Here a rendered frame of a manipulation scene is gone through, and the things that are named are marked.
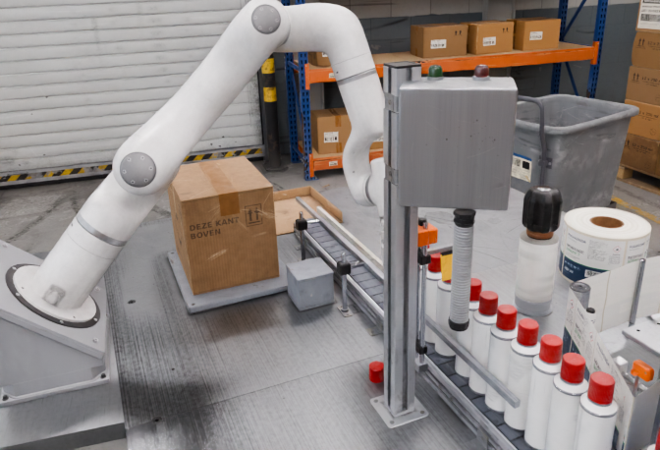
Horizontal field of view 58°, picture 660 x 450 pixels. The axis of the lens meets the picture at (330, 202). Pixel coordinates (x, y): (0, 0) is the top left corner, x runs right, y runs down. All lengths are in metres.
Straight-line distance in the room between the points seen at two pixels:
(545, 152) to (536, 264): 2.14
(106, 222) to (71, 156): 4.24
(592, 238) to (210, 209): 0.94
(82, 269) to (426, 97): 0.82
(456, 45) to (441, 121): 4.40
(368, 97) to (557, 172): 2.40
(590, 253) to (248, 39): 0.95
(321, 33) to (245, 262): 0.66
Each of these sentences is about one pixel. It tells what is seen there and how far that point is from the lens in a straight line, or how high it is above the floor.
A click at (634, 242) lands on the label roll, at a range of 1.59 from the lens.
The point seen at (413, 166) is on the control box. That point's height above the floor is 1.35.
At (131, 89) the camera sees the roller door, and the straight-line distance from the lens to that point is 5.40.
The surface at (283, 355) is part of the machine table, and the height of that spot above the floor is 0.83.
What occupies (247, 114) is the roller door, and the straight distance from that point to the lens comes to 5.48.
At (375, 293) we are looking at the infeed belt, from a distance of 1.51.
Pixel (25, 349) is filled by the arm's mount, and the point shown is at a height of 0.95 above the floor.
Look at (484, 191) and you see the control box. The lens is 0.94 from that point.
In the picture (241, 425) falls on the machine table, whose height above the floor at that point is 0.83.
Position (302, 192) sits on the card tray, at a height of 0.85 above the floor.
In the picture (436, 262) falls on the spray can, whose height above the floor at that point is 1.07.
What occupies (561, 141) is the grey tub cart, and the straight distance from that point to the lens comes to 3.52.
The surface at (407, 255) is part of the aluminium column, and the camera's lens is 1.05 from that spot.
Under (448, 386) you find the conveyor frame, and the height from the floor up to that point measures 0.87.
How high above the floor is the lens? 1.64
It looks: 21 degrees down
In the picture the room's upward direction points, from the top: 2 degrees counter-clockwise
